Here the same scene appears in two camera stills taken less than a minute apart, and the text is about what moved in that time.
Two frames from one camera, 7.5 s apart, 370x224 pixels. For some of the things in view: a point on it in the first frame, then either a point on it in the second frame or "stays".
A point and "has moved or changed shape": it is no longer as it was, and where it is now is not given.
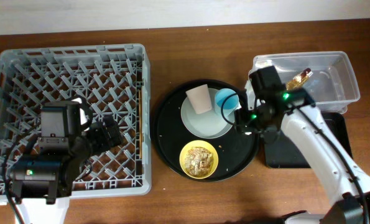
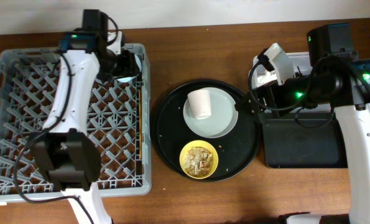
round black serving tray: (236, 150) stays
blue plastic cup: (231, 105) → (130, 79)
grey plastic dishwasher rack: (115, 81) stays
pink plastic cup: (200, 98) has moved or changed shape
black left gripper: (107, 134) → (126, 66)
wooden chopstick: (139, 123) stays
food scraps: (198, 161) stays
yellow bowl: (198, 159) stays
